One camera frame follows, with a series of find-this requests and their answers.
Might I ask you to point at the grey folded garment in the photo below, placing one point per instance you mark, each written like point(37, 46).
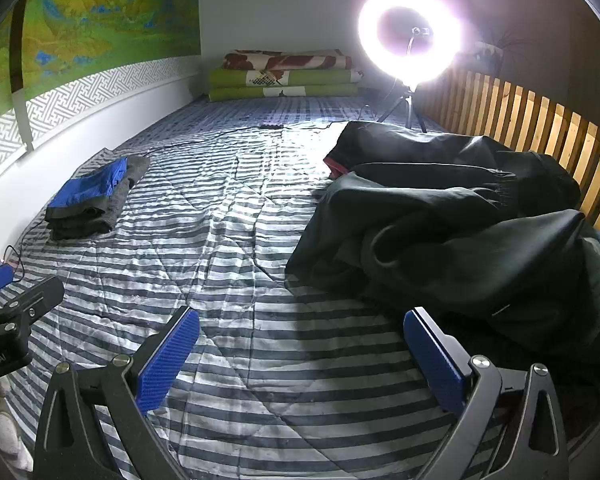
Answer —
point(97, 220)

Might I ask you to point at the black jacket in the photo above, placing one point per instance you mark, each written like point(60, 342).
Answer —
point(540, 170)

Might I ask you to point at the wooden slat railing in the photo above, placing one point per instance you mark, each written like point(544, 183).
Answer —
point(530, 110)

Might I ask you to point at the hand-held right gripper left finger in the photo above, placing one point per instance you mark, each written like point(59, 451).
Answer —
point(167, 355)

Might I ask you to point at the green landscape wall poster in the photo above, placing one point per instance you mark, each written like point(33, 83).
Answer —
point(105, 10)

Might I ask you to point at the black tripod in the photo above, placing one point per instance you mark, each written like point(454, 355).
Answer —
point(407, 102)

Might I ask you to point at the potted plant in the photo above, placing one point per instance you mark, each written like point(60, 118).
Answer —
point(507, 45)

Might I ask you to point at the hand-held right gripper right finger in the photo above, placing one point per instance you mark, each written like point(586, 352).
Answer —
point(432, 355)

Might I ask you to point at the striped bed cover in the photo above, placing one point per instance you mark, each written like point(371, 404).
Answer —
point(230, 235)

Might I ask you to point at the white cloth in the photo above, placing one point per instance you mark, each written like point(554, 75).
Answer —
point(5, 430)

